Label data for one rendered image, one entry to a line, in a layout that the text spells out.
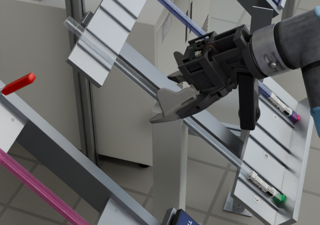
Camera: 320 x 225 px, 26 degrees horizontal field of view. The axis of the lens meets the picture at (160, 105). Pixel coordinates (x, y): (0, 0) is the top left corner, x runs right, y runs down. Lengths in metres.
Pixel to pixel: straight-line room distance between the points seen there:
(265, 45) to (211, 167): 1.32
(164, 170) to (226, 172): 0.89
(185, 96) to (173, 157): 0.31
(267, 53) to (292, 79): 1.65
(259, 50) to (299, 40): 0.06
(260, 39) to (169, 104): 0.18
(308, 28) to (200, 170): 1.35
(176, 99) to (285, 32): 0.21
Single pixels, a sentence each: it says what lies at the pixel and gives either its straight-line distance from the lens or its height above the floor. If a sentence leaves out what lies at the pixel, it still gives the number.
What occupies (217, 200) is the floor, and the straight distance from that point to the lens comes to 2.22.
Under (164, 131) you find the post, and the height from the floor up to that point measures 0.76.
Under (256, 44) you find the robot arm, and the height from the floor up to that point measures 1.08.
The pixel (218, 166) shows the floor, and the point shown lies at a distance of 2.32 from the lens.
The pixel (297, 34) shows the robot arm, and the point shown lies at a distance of 1.01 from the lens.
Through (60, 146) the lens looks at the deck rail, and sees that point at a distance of 1.07.
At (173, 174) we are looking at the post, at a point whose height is 0.64.
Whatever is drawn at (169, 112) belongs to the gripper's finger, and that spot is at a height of 0.95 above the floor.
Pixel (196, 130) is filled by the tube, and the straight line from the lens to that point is 1.20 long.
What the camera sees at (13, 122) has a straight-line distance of 1.05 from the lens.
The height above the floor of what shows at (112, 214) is 0.84.
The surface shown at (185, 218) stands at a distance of 1.15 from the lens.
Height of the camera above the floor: 1.71
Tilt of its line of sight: 43 degrees down
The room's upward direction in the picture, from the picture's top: straight up
